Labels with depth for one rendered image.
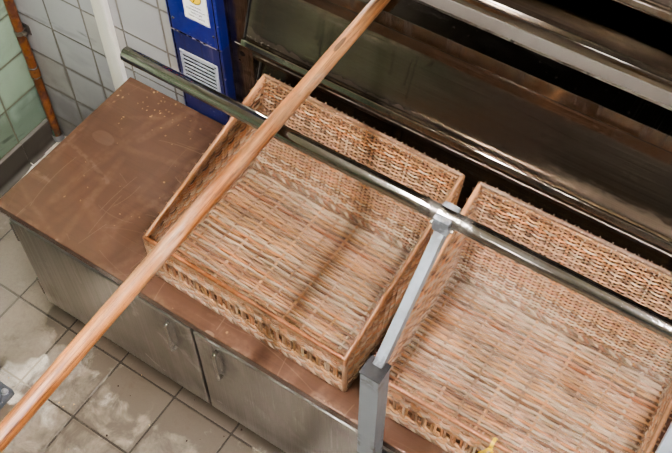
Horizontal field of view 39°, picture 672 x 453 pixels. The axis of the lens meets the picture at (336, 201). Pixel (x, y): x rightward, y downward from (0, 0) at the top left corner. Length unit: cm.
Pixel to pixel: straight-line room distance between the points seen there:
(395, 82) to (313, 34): 22
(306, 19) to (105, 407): 128
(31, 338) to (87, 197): 65
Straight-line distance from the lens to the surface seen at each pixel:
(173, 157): 248
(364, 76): 208
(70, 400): 283
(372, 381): 171
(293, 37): 215
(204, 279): 211
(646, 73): 153
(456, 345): 215
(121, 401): 279
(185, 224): 158
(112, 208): 241
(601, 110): 183
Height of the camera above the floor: 248
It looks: 54 degrees down
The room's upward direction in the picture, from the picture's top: straight up
